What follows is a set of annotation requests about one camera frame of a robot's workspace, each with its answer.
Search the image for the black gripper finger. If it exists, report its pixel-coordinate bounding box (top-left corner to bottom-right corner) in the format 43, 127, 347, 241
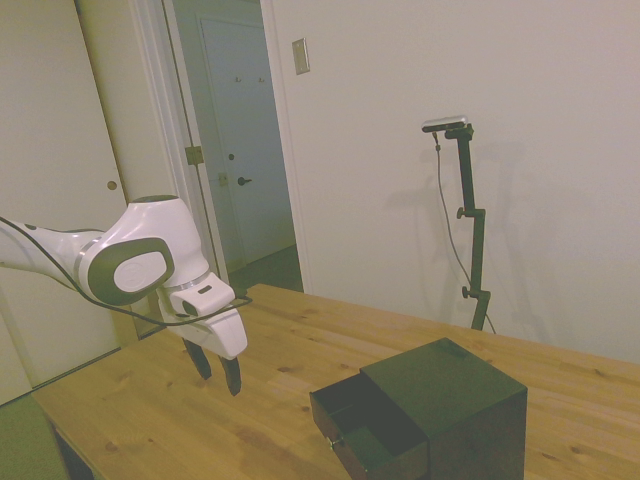
219, 355, 245, 398
182, 339, 214, 384

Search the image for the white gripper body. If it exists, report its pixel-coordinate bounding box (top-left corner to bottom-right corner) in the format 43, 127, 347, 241
158, 288, 250, 360

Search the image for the dark open drawer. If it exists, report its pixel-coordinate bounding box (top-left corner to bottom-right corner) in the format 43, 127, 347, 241
309, 372, 431, 480

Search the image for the dark drawer cabinet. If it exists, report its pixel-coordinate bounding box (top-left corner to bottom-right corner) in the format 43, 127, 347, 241
358, 337, 529, 480

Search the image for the pale blue hallway door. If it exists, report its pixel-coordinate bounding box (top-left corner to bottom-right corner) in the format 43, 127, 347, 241
198, 16, 297, 274

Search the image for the white closet door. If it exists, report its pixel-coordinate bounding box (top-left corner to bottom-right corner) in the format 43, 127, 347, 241
0, 0, 132, 394

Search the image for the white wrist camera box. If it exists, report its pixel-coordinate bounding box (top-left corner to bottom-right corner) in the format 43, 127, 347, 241
167, 273, 237, 321

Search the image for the black camera stand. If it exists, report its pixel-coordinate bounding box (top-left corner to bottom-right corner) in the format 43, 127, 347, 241
444, 124, 494, 332

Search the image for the metal wall switch plate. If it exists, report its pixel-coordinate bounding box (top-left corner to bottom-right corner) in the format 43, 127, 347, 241
291, 37, 311, 77

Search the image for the silver camera on stand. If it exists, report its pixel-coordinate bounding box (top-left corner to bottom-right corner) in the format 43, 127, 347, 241
421, 115, 472, 134

